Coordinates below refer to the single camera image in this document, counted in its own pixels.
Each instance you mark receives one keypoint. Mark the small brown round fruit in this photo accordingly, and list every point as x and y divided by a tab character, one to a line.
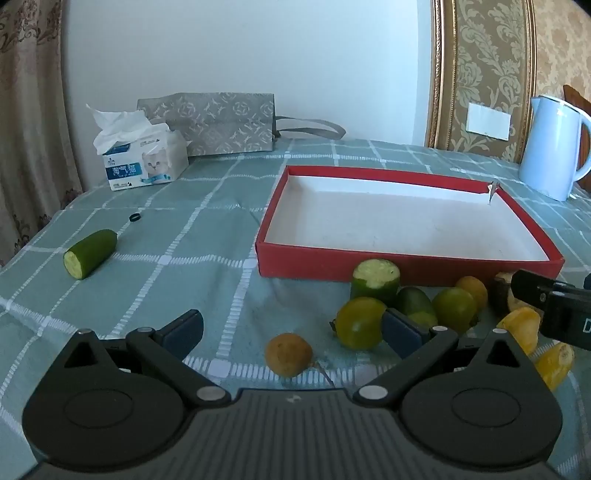
473	288

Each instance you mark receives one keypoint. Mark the green tomato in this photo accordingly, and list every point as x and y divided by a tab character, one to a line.
358	323

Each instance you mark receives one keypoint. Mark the brown wooden chair back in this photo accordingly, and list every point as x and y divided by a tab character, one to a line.
577	99

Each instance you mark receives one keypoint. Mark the green checked tablecloth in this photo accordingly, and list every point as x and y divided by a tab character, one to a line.
184	258

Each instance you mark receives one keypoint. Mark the white wall switch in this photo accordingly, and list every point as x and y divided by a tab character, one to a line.
487	121

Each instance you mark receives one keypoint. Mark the red shallow cardboard box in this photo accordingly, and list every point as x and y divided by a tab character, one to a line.
392	217

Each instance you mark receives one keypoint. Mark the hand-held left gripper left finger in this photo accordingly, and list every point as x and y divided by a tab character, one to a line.
184	330

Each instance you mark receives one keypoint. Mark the light blue kettle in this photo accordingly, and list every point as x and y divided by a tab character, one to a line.
549	147

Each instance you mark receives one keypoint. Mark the gold framed damask wall panel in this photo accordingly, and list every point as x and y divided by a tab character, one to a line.
489	55

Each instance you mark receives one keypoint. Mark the short cucumber end piece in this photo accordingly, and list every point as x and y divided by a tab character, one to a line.
413	300

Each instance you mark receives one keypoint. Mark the beige patterned curtain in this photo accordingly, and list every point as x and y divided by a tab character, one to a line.
27	115

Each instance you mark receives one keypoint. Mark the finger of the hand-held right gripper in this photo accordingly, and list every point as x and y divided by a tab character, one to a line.
528	288

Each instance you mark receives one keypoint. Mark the grey patterned bag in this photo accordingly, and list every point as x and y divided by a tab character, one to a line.
217	120

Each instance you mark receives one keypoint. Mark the tissue pack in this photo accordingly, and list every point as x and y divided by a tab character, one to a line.
147	161

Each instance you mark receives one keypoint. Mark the short cucumber chunk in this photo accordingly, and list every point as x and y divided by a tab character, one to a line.
374	286

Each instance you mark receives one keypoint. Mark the yellow peeled fruit piece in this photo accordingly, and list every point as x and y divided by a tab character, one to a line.
556	364

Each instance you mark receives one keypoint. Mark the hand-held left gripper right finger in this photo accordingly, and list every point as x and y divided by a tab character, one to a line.
401	332

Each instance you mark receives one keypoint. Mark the brown round fruit with stem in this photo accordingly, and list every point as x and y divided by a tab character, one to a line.
288	354

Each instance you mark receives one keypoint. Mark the long cucumber end piece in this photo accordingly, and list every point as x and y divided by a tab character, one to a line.
92	251

